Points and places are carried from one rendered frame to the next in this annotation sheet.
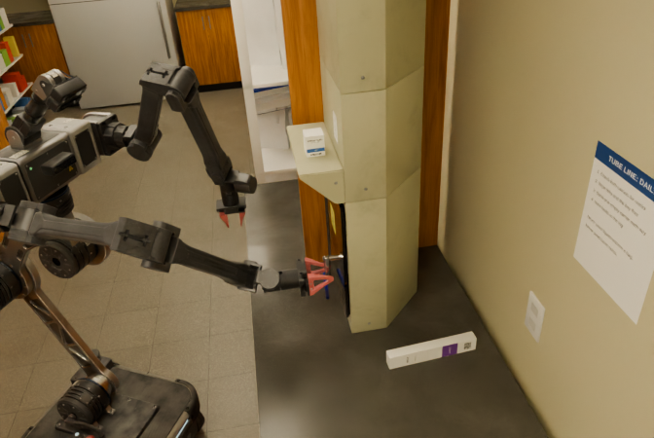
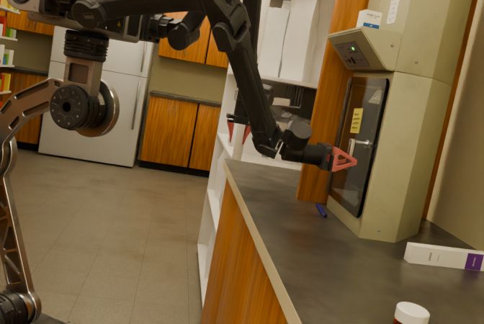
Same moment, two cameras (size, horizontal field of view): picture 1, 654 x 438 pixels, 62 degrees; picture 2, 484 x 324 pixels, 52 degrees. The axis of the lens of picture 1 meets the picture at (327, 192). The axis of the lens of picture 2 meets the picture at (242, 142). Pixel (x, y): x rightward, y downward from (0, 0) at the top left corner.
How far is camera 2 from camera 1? 0.93 m
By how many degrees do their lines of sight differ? 24
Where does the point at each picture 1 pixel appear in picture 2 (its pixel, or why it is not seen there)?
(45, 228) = not seen: outside the picture
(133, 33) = not seen: hidden behind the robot
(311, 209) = (320, 137)
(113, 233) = not seen: outside the picture
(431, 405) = (468, 291)
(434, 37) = not seen: hidden behind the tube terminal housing
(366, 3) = not seen: outside the picture
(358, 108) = not seen: outside the picture
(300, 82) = (346, 4)
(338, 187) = (392, 50)
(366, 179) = (419, 52)
